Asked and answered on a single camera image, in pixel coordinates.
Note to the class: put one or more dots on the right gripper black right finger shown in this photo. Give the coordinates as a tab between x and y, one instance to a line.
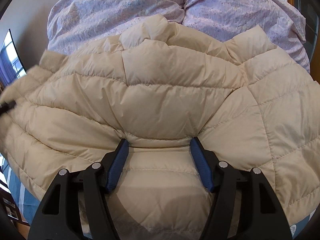
261	214

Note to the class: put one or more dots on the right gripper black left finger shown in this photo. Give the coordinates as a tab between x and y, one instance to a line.
58	215

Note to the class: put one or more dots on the beige quilted down jacket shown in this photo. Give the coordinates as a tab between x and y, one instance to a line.
158	85

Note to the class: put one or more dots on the blue white striped bed sheet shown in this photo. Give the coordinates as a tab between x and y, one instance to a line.
25	201

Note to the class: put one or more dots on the window with purple curtain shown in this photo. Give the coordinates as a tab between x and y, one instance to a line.
11	67

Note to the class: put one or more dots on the lilac crumpled duvet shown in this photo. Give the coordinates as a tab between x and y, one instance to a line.
73	23

